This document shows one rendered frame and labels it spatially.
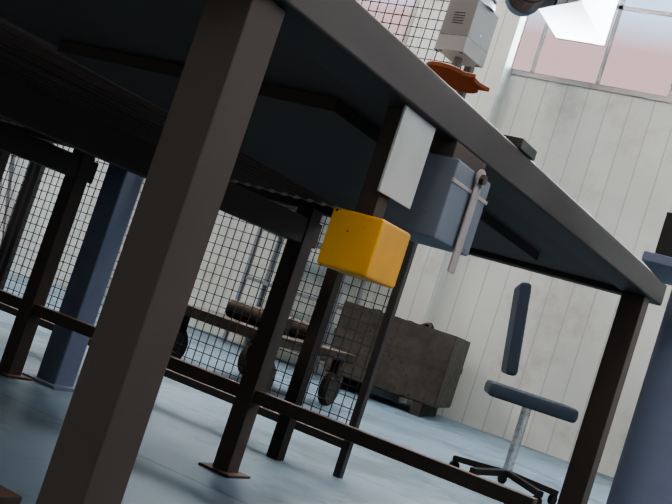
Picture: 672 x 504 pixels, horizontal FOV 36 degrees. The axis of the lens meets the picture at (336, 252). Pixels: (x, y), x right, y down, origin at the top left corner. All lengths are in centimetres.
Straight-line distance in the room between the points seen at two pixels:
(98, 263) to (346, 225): 255
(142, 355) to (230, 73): 30
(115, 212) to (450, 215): 246
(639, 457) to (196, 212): 127
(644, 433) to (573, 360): 702
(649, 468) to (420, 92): 100
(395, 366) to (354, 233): 705
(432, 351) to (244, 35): 733
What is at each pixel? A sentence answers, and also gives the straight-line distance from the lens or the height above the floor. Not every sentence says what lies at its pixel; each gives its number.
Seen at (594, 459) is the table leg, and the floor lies 42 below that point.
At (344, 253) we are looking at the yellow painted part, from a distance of 134.
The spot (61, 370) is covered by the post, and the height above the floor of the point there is 7.
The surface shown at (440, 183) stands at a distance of 149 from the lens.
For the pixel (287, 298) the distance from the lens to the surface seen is 317.
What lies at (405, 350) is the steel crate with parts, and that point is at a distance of 837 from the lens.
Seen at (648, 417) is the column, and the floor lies 56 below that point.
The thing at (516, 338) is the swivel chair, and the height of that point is 73.
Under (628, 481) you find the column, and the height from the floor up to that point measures 43.
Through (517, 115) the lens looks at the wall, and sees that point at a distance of 973.
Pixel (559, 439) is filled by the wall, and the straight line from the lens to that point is 911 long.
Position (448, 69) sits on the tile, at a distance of 192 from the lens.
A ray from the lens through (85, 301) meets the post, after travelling 384.
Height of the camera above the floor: 56
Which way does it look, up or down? 3 degrees up
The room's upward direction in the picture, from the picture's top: 18 degrees clockwise
